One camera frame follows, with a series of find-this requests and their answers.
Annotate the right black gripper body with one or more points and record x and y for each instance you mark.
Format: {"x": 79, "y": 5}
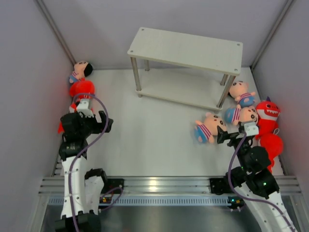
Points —
{"x": 234, "y": 136}

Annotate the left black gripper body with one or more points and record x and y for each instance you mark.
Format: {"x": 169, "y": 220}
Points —
{"x": 95, "y": 124}

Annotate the pink doll blue pants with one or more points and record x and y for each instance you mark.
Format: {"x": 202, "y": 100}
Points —
{"x": 206, "y": 131}

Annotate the red shark plush round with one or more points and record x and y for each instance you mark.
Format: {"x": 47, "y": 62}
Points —
{"x": 84, "y": 86}

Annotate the pink doll striped shirt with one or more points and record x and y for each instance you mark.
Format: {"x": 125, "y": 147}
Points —
{"x": 239, "y": 91}

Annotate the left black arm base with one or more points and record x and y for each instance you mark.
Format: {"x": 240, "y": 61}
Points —
{"x": 113, "y": 183}

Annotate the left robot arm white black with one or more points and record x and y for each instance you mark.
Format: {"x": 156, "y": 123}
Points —
{"x": 82, "y": 186}

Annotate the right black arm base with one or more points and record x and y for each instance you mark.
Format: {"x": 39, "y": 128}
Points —
{"x": 220, "y": 186}

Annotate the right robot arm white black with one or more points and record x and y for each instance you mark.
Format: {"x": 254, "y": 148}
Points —
{"x": 249, "y": 178}

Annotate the white two-tier shelf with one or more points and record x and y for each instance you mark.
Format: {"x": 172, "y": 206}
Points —
{"x": 184, "y": 68}

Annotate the pink doll black eyebrows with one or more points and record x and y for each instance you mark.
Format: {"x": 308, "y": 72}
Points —
{"x": 238, "y": 115}

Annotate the black-haired doll left corner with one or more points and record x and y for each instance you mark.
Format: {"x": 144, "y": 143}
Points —
{"x": 81, "y": 70}

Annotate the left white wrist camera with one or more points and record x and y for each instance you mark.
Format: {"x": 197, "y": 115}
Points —
{"x": 84, "y": 108}

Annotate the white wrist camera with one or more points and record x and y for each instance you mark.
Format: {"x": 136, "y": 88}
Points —
{"x": 249, "y": 127}
{"x": 84, "y": 108}

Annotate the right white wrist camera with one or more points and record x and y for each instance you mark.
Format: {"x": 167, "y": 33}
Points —
{"x": 249, "y": 127}

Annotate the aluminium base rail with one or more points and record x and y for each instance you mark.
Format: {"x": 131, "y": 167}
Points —
{"x": 163, "y": 185}

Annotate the white slotted cable duct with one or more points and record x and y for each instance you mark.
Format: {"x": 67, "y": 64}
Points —
{"x": 126, "y": 200}

